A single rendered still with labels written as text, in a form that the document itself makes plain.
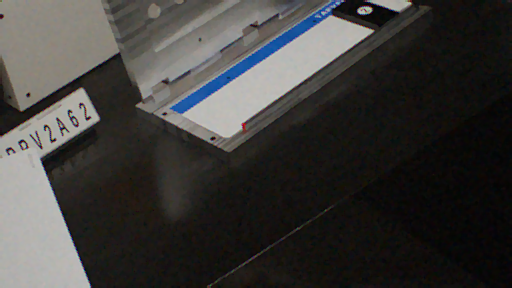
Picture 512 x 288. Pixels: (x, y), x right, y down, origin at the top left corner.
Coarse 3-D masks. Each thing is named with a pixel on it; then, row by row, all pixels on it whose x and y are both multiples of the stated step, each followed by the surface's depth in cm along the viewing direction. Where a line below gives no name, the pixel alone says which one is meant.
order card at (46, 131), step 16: (80, 96) 150; (48, 112) 147; (64, 112) 149; (80, 112) 150; (16, 128) 145; (32, 128) 146; (48, 128) 147; (64, 128) 149; (80, 128) 150; (0, 144) 143; (16, 144) 145; (32, 144) 146; (48, 144) 147
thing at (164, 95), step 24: (312, 0) 168; (264, 24) 162; (288, 24) 163; (408, 24) 157; (240, 48) 160; (384, 48) 155; (216, 72) 155; (336, 72) 150; (360, 72) 153; (168, 96) 152; (312, 96) 147; (168, 120) 147; (264, 120) 143; (288, 120) 145; (192, 144) 145; (216, 144) 140; (240, 144) 139
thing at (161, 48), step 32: (128, 0) 144; (160, 0) 149; (192, 0) 152; (224, 0) 156; (256, 0) 159; (288, 0) 163; (128, 32) 145; (160, 32) 150; (192, 32) 152; (224, 32) 156; (128, 64) 147; (160, 64) 150; (192, 64) 154
